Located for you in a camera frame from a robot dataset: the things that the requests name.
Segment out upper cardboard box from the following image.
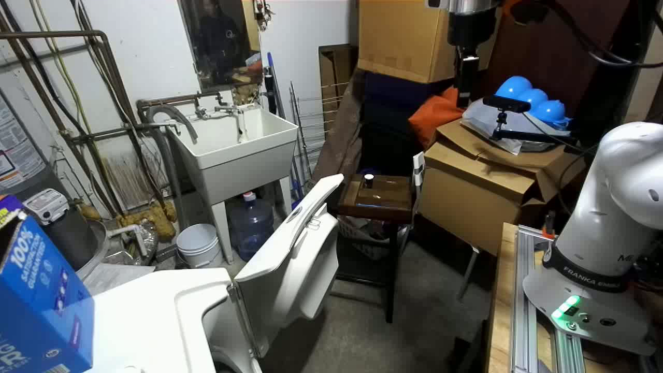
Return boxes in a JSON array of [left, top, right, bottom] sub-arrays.
[[358, 0, 454, 83]]

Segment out large blue water jug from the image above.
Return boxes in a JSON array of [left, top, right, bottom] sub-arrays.
[[230, 192, 274, 261]]

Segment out blue hard hats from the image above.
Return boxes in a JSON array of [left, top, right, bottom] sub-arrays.
[[498, 75, 571, 131]]

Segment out black camera on stand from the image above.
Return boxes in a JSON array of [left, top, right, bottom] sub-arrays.
[[482, 94, 572, 143]]

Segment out white plastic bucket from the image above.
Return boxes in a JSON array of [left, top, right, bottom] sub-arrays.
[[174, 224, 222, 266]]

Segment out gray robot base plate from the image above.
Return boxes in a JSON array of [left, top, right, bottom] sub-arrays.
[[522, 266, 658, 356]]

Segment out metal sink faucet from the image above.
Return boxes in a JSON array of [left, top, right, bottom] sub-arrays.
[[136, 93, 244, 143]]

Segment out large brown cardboard box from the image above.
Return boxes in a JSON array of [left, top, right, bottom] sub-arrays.
[[419, 120, 586, 256]]

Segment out white washing machine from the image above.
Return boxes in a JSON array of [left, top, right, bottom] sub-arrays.
[[86, 266, 263, 373]]

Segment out blue detergent box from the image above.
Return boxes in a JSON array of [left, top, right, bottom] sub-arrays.
[[0, 195, 95, 373]]

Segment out black shaker with white lid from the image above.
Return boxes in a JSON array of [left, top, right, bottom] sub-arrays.
[[363, 173, 376, 189]]

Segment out white washing machine door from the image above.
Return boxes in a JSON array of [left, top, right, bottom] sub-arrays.
[[235, 173, 344, 356]]

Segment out orange cloth bundle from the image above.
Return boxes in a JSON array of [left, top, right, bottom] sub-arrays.
[[409, 86, 462, 146]]

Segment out white utility sink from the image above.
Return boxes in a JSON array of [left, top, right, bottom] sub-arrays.
[[174, 107, 296, 204]]

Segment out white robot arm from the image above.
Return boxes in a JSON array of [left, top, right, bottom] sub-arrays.
[[545, 122, 663, 292]]

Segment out dark wooden organizer tray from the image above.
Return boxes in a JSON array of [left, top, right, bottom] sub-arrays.
[[337, 173, 414, 224]]

